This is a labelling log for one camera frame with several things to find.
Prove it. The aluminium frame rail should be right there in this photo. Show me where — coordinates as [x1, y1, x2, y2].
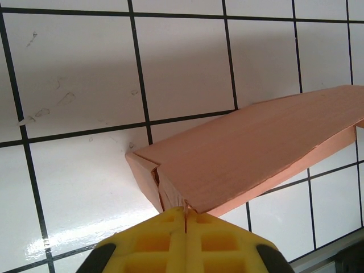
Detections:
[289, 234, 364, 273]

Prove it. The pink paper box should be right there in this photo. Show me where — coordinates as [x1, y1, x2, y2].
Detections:
[125, 84, 364, 220]

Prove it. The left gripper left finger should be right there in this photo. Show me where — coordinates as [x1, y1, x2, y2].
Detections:
[81, 206, 188, 273]

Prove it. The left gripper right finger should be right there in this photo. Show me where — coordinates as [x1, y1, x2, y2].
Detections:
[185, 211, 297, 273]

